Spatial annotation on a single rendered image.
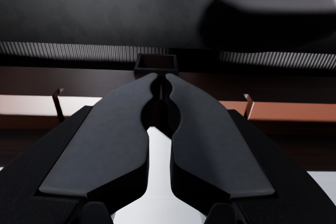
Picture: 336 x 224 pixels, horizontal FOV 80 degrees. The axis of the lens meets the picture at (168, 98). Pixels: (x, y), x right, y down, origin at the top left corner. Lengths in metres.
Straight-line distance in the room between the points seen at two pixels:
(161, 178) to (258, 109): 0.11
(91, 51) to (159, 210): 0.36
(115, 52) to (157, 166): 0.34
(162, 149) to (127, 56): 0.33
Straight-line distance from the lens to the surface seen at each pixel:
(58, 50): 0.51
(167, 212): 0.24
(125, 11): 0.31
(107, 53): 0.48
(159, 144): 0.16
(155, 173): 0.19
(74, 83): 0.22
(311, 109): 0.24
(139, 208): 0.23
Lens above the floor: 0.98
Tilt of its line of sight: 58 degrees down
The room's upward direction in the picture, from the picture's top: 178 degrees clockwise
